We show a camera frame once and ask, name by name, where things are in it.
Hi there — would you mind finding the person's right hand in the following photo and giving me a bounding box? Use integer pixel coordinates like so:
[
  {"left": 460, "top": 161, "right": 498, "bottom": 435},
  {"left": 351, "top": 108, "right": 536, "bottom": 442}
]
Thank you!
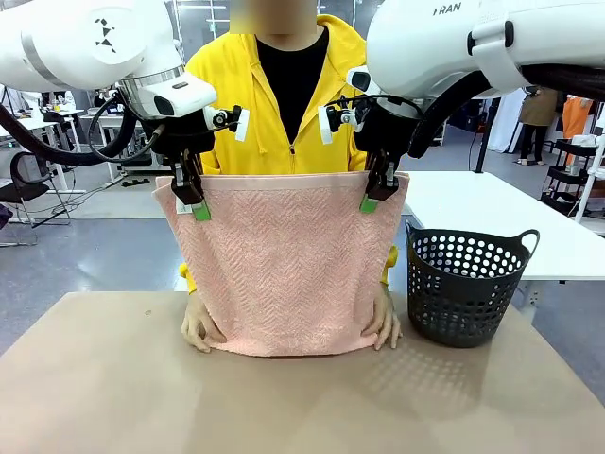
[{"left": 181, "top": 292, "right": 229, "bottom": 354}]

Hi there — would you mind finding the black corrugated cable hose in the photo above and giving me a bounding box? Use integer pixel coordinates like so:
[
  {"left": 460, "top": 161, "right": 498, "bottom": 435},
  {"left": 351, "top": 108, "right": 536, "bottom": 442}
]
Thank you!
[
  {"left": 0, "top": 101, "right": 157, "bottom": 167},
  {"left": 406, "top": 62, "right": 605, "bottom": 160}
]

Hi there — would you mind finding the thin black cable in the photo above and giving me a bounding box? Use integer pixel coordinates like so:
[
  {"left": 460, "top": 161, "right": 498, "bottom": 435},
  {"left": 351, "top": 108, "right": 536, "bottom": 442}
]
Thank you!
[
  {"left": 328, "top": 93, "right": 424, "bottom": 120},
  {"left": 87, "top": 92, "right": 167, "bottom": 165}
]

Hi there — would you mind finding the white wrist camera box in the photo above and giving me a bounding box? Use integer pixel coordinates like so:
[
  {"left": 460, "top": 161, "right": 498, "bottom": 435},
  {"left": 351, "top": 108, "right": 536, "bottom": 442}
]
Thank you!
[
  {"left": 346, "top": 65, "right": 382, "bottom": 96},
  {"left": 151, "top": 77, "right": 219, "bottom": 120}
]

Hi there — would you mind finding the white table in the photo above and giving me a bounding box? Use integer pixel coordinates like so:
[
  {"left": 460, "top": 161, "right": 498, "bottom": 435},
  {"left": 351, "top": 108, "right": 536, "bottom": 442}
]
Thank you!
[{"left": 400, "top": 169, "right": 605, "bottom": 283}]

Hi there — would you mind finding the orange garment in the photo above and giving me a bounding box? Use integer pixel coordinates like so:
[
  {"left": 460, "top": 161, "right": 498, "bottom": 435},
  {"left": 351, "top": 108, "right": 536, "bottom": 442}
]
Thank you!
[{"left": 561, "top": 96, "right": 596, "bottom": 143}]

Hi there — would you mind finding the black perforated plastic basket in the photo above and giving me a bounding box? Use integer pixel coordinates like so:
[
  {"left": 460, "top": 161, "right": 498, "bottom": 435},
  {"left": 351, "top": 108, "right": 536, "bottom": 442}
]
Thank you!
[{"left": 405, "top": 219, "right": 541, "bottom": 349}]

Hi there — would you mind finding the person in brown coat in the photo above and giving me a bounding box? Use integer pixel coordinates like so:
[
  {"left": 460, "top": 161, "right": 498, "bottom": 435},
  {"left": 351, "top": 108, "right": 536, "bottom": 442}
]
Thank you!
[{"left": 518, "top": 86, "right": 562, "bottom": 166}]

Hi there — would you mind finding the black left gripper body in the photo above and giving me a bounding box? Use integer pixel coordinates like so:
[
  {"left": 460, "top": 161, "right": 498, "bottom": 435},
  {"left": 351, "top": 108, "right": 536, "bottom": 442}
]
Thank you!
[{"left": 150, "top": 111, "right": 216, "bottom": 165}]

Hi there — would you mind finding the person's left hand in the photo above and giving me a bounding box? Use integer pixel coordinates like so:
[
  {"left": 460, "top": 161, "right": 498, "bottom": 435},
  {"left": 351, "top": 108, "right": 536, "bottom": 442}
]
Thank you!
[{"left": 360, "top": 283, "right": 405, "bottom": 352}]

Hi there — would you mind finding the person in yellow hoodie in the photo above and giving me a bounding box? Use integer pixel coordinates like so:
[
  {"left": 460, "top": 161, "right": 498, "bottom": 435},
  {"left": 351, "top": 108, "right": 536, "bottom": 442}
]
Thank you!
[{"left": 183, "top": 0, "right": 375, "bottom": 177}]

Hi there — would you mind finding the right gripper small camera bracket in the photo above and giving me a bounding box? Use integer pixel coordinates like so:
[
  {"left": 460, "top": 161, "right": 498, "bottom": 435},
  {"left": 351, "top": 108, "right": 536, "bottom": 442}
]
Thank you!
[{"left": 318, "top": 104, "right": 368, "bottom": 145}]

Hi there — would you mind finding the black office chair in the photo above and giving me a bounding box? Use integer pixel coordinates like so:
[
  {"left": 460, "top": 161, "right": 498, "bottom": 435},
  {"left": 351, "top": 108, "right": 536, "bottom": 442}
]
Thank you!
[{"left": 0, "top": 150, "right": 73, "bottom": 229}]

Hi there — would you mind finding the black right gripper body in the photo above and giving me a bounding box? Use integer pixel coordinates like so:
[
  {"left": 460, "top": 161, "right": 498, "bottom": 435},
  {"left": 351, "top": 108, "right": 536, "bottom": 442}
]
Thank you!
[{"left": 352, "top": 104, "right": 420, "bottom": 160}]

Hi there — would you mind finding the left gripper small camera bracket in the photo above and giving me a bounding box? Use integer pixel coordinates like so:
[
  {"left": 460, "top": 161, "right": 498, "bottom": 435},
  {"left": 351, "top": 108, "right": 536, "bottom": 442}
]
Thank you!
[{"left": 202, "top": 104, "right": 251, "bottom": 142}]

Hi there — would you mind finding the pink terry towel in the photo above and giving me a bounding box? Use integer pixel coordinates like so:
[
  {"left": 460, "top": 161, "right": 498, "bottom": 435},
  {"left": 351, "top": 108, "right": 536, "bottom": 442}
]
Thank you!
[{"left": 150, "top": 172, "right": 411, "bottom": 358}]

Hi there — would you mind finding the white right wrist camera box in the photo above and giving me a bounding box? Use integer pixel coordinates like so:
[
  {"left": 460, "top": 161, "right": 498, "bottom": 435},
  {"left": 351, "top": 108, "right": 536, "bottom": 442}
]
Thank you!
[{"left": 346, "top": 65, "right": 382, "bottom": 96}]

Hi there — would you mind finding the white desk with metal legs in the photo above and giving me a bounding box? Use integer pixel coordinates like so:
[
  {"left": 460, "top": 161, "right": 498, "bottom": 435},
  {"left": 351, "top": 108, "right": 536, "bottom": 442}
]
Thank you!
[{"left": 78, "top": 108, "right": 160, "bottom": 184}]

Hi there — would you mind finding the black utility cart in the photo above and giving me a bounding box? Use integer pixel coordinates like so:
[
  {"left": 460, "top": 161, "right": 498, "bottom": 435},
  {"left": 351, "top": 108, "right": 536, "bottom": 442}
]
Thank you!
[{"left": 540, "top": 138, "right": 600, "bottom": 213}]

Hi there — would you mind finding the gripper small camera bracket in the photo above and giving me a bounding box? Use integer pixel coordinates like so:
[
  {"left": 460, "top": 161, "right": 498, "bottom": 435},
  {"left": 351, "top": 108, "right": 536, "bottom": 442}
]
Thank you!
[
  {"left": 318, "top": 104, "right": 368, "bottom": 145},
  {"left": 202, "top": 104, "right": 251, "bottom": 142}
]

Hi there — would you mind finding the black metal post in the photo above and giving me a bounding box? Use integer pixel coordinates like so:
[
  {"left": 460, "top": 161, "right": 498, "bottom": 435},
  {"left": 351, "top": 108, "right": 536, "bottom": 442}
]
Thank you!
[{"left": 474, "top": 97, "right": 492, "bottom": 174}]

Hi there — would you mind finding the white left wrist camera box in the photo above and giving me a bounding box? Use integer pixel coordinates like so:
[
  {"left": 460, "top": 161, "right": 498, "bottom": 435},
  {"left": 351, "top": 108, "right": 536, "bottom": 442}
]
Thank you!
[{"left": 151, "top": 77, "right": 219, "bottom": 120}]

